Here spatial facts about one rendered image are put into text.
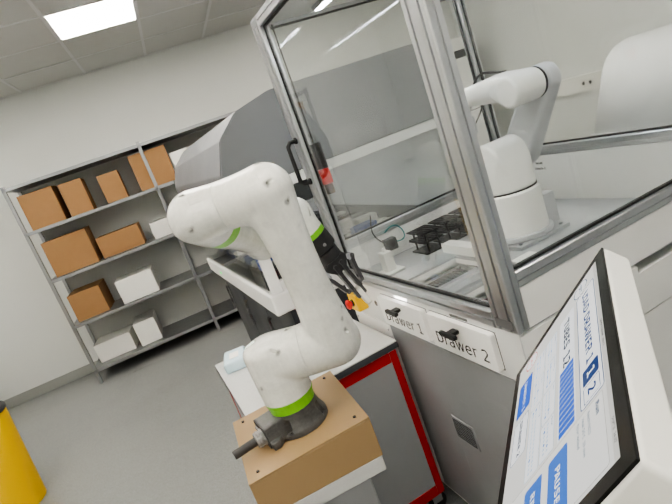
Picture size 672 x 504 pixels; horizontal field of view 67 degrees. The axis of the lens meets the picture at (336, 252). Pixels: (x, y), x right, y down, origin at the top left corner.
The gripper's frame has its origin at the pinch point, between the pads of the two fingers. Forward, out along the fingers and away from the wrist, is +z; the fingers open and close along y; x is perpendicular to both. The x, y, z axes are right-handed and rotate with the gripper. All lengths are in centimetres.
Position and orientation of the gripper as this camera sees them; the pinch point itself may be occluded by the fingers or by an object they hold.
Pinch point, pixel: (362, 294)
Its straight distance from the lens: 165.5
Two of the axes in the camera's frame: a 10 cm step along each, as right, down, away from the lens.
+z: 6.1, 7.2, 3.4
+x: 4.0, 0.9, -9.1
